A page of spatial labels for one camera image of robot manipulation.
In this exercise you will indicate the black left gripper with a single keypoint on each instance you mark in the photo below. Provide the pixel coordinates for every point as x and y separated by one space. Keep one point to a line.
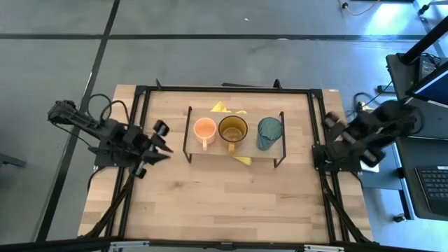
141 143

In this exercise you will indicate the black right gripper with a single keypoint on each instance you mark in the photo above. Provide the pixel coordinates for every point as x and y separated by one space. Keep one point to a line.
353 138

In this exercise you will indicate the small orange mug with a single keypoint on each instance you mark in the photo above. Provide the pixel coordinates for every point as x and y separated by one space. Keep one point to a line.
204 129

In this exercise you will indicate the tall teal glass tumbler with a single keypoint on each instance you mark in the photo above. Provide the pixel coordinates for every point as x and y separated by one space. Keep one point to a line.
269 133

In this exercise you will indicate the amber glass mug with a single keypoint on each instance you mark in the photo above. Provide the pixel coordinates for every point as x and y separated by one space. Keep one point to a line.
232 129

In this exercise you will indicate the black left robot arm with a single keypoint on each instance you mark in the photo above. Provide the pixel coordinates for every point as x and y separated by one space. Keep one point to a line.
87 122

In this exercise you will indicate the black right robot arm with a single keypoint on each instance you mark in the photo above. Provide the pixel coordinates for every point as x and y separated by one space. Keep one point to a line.
399 119

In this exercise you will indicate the wooden shelf black metal legs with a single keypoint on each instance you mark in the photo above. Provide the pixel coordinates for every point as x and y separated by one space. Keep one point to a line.
252 148

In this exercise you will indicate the white paper sheet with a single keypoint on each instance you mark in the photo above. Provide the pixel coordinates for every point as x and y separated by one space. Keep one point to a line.
372 169

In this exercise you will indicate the grey keyboard desk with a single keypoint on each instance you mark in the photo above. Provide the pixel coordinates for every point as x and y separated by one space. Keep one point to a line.
407 168

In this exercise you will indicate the black power adapter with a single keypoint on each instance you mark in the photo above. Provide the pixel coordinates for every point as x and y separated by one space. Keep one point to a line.
384 89

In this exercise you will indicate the yellow cloth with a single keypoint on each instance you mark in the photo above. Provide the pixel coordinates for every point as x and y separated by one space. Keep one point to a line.
220 107

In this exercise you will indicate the black caster wheel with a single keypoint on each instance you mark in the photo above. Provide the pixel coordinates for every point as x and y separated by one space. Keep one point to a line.
399 218

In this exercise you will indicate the black side desk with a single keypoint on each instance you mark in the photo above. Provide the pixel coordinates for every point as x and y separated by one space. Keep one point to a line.
430 119

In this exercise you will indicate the black keyboard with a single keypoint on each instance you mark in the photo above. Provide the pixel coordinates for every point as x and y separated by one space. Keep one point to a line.
435 190

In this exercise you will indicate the dark monitor screen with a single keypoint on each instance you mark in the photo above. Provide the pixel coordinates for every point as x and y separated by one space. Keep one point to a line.
432 85

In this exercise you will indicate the black diagonal pole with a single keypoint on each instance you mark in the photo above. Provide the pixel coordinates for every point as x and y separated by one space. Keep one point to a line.
425 40

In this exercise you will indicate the grey stand foot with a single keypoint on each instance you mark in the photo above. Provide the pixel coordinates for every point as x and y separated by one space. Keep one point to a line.
10 161

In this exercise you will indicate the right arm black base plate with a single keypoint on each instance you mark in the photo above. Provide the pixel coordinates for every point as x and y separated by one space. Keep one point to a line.
320 164

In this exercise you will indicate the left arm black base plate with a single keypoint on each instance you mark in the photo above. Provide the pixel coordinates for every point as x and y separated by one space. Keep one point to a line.
105 161

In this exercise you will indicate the black metal table frame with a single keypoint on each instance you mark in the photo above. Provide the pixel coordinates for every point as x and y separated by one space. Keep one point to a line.
227 89

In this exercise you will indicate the black front rail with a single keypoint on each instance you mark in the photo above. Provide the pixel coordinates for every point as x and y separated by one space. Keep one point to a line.
224 245

